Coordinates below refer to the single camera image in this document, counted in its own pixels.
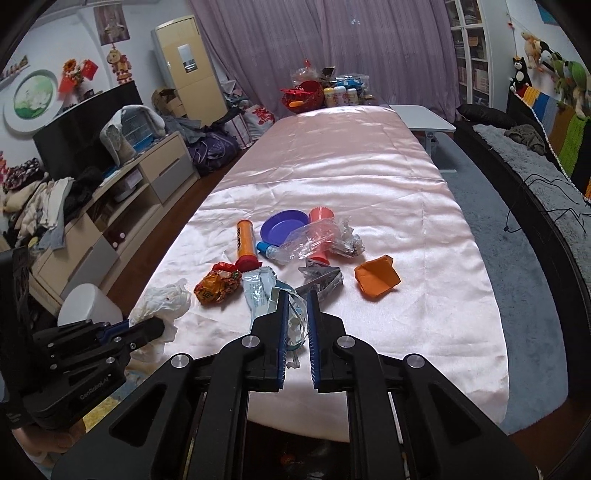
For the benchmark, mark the white bookshelf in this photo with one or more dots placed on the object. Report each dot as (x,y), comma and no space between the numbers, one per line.
(471,46)

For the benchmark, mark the hanging red doll ornament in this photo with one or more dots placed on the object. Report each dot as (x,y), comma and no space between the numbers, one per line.
(119,64)

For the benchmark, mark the light blue wrapper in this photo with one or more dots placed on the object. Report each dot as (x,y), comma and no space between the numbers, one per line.
(295,323)

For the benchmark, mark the purple plastic plate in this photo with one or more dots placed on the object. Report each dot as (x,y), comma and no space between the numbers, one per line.
(281,228)

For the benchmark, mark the covered pet cage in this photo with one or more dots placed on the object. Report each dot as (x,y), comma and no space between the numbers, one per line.
(134,129)

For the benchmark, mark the purple bag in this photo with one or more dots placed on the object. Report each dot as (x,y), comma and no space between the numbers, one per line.
(212,147)

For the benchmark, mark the black television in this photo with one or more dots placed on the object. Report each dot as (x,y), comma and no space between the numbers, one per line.
(78,134)

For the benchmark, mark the clear bag red ribbon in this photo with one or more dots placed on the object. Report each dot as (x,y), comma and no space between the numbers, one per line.
(302,71)

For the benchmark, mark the crushed clear plastic bottle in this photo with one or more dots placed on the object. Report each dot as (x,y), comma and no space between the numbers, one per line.
(295,247)

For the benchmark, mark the red flag flower decoration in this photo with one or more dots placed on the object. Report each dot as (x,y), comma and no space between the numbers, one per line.
(76,76)

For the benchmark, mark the white trash bin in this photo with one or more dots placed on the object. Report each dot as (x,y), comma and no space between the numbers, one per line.
(87,304)

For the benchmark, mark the pink satin tablecloth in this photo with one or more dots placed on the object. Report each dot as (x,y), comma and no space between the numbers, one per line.
(323,161)

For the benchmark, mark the grey fluffy blanket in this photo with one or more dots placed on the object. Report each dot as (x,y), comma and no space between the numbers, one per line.
(512,152)

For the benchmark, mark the cardboard box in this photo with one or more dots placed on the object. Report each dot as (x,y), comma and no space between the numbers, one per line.
(168,101)

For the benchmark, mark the red basket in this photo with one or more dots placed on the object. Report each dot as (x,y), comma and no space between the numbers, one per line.
(304,94)

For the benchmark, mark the white side table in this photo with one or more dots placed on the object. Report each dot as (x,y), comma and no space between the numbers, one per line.
(420,117)

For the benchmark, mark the red yellow snack wrapper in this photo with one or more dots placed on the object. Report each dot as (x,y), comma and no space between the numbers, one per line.
(214,286)

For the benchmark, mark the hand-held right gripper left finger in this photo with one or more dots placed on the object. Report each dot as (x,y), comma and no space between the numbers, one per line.
(282,344)

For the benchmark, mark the light blue packet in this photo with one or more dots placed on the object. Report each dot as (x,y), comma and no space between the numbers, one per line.
(256,288)

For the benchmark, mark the dark olive cloth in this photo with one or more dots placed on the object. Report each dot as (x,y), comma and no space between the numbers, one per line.
(524,136)

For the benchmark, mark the blue white package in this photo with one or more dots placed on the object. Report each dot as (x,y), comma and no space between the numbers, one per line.
(353,82)

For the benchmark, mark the blue wall poster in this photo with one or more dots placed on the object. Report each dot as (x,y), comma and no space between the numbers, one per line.
(547,11)

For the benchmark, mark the clear wrapper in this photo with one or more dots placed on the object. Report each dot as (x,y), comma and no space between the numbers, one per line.
(348,240)

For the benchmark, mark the black cushion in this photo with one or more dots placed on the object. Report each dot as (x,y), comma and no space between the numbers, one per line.
(485,115)

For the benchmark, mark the white red shopping bag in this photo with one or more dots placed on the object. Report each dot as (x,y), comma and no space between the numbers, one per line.
(259,121)

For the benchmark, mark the orange paper box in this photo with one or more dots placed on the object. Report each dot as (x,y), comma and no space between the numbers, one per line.
(376,277)

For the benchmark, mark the cream standing air conditioner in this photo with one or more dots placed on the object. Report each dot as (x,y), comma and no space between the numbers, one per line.
(184,55)

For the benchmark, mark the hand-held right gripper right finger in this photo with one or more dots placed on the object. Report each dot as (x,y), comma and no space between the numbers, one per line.
(314,344)

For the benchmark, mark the black sofa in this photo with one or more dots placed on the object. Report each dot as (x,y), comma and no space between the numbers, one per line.
(508,194)

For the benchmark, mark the orange tube with red cap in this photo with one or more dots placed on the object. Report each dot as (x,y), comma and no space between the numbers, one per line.
(244,240)

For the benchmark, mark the wooden television cabinet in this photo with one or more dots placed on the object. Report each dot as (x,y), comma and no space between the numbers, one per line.
(166,161)

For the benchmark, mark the purple curtain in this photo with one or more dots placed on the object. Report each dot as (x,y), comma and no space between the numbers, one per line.
(277,46)

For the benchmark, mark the round wall decoration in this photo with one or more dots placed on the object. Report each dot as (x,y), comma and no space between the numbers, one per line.
(34,94)

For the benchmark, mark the row of plush toys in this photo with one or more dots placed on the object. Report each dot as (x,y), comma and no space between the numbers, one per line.
(565,74)

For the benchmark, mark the pile of clothes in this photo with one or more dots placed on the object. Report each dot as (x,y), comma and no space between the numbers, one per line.
(41,203)

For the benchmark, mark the grey clothes heap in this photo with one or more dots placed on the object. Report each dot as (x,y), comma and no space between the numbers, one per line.
(180,129)

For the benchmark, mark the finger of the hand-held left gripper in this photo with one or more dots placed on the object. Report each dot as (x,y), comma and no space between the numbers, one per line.
(145,332)
(83,333)

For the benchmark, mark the grey rug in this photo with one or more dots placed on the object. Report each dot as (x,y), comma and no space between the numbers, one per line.
(498,286)

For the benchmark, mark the white tissue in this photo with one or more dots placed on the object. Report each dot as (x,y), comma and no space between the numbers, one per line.
(161,300)

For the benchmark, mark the silver foil wrapper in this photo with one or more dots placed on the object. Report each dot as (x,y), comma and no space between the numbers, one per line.
(325,279)

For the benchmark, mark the colourful knitted blanket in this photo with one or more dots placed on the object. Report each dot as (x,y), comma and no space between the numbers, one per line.
(568,134)

